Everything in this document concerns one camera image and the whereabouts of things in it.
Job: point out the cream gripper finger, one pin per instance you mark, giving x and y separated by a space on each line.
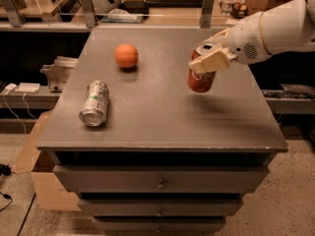
212 61
219 38

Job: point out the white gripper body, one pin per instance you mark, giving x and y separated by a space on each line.
246 42

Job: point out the red coke can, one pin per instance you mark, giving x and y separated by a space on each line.
200 82

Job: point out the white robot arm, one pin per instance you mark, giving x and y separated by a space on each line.
288 27

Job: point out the silver 7up can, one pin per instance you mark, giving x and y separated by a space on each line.
94 111

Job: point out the glass jar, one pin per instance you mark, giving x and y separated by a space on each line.
226 7

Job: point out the black keyboard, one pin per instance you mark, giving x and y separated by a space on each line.
175 3

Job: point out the black tray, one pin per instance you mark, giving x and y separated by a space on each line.
135 7

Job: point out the orange fruit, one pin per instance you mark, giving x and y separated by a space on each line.
126 56

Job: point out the clear plastic container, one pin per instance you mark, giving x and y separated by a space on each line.
122 16

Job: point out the grey drawer cabinet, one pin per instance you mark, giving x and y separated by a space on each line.
167 159

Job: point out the beige plastic part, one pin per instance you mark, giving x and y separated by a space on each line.
59 72

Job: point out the white power strip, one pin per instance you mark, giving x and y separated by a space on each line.
27 87

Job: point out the cardboard box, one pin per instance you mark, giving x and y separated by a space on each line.
50 193

